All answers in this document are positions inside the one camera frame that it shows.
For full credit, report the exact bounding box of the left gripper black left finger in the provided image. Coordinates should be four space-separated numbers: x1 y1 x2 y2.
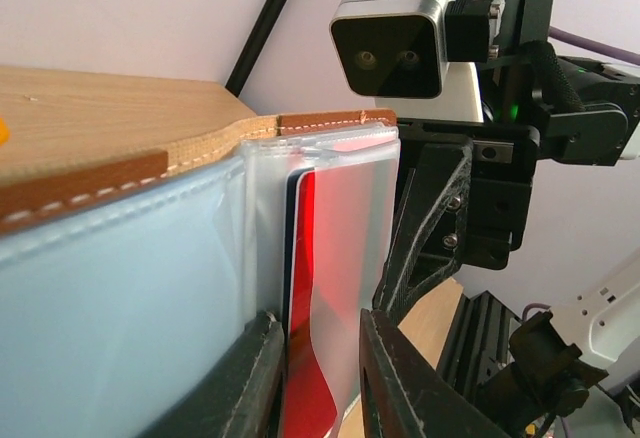
141 311 285 437

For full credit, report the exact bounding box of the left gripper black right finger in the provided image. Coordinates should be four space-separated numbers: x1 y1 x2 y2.
359 309 506 438

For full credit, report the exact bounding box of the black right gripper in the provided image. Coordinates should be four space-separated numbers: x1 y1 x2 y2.
373 118 540 325

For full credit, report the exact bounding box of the brown leather card holder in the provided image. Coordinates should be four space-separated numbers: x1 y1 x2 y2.
1 123 400 437

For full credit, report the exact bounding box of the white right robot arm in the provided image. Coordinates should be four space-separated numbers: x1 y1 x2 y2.
480 0 639 367

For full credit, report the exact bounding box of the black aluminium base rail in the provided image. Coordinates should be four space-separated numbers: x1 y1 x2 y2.
436 291 521 402

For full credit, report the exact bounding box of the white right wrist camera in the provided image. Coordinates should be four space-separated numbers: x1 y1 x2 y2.
330 0 483 123

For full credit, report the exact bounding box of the black frame post right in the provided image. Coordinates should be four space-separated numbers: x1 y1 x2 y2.
225 0 288 97

